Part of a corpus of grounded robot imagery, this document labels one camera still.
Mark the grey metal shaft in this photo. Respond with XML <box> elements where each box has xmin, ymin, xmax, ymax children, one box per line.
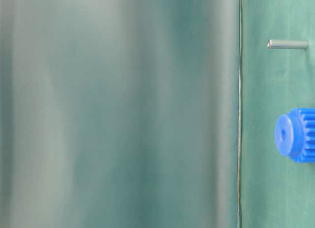
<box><xmin>267</xmin><ymin>39</ymin><xmax>309</xmax><ymax>49</ymax></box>

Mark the small blue plastic gear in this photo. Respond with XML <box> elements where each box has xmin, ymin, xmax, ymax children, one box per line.
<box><xmin>274</xmin><ymin>108</ymin><xmax>315</xmax><ymax>163</ymax></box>

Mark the green table cloth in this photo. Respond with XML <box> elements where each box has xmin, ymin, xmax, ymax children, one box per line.
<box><xmin>0</xmin><ymin>0</ymin><xmax>315</xmax><ymax>228</ymax></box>

